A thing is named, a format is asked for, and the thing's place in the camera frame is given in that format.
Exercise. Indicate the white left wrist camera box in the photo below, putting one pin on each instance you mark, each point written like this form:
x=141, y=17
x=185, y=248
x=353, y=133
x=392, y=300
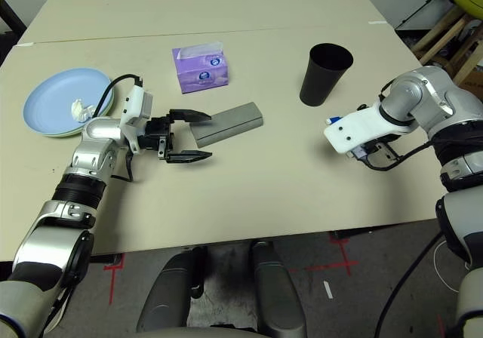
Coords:
x=136, y=104

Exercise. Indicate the black table foot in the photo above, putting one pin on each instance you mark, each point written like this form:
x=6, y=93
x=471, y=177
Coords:
x=352, y=232
x=107, y=259

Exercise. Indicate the wooden stool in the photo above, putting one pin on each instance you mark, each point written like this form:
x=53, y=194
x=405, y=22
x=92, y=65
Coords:
x=445, y=28

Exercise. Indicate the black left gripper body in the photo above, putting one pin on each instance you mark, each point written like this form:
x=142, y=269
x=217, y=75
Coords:
x=156, y=132

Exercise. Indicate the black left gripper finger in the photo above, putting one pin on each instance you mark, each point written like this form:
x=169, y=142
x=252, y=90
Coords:
x=188, y=157
x=190, y=116

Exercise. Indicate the white floor tape strip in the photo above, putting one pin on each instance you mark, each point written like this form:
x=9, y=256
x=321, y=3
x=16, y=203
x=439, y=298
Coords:
x=328, y=289

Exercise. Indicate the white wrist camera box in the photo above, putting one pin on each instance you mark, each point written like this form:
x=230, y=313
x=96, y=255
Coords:
x=358, y=126
x=136, y=104

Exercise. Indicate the black framed side table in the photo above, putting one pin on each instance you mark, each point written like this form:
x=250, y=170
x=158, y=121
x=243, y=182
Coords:
x=13, y=17

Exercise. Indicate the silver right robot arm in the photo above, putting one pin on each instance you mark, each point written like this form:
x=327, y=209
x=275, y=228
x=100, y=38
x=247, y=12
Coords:
x=430, y=93

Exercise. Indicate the grey robot torso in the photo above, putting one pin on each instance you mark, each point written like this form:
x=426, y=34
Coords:
x=196, y=333

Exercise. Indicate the grey robot leg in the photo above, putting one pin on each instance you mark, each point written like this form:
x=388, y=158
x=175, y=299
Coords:
x=166, y=292
x=275, y=292

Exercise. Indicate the grey robot left leg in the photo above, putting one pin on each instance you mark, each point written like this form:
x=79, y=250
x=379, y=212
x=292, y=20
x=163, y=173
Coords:
x=166, y=292

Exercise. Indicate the purple tissue pack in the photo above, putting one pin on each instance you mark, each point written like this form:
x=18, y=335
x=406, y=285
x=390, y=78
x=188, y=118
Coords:
x=200, y=74

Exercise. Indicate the red floor tape line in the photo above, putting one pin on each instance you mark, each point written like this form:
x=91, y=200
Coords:
x=112, y=281

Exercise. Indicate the black foam floor mats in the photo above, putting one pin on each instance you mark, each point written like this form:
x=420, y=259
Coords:
x=4, y=47

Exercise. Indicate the white tissue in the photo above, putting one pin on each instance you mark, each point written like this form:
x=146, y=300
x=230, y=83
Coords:
x=81, y=111

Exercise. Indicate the red floor tape cross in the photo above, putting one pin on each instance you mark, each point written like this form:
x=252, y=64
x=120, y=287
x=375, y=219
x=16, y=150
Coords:
x=345, y=259

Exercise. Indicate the white tape strip on table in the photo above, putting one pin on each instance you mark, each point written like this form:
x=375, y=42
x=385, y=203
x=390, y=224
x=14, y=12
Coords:
x=25, y=43
x=377, y=22

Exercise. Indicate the brown cardboard box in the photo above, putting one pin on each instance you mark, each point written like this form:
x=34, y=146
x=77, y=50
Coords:
x=473, y=83

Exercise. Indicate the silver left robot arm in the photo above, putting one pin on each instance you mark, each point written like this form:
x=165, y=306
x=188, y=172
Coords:
x=94, y=134

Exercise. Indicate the white pen with blue cap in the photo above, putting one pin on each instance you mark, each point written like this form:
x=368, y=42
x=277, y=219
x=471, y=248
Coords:
x=334, y=120

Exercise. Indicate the grey robot right leg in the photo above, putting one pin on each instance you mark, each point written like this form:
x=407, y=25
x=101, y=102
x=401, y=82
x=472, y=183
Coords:
x=275, y=292

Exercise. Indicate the black slanted rod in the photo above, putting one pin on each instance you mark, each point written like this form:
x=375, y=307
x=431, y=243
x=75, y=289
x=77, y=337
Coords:
x=426, y=8

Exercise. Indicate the blue plastic plate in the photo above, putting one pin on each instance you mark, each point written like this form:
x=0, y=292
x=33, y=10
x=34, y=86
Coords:
x=53, y=100

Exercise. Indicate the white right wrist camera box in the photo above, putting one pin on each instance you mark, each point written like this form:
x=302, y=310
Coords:
x=358, y=126

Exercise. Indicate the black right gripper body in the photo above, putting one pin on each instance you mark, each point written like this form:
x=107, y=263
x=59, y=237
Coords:
x=381, y=151

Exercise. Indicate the grey glasses case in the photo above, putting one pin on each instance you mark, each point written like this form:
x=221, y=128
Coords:
x=230, y=123

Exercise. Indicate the black plastic cup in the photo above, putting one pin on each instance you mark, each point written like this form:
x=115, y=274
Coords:
x=320, y=81

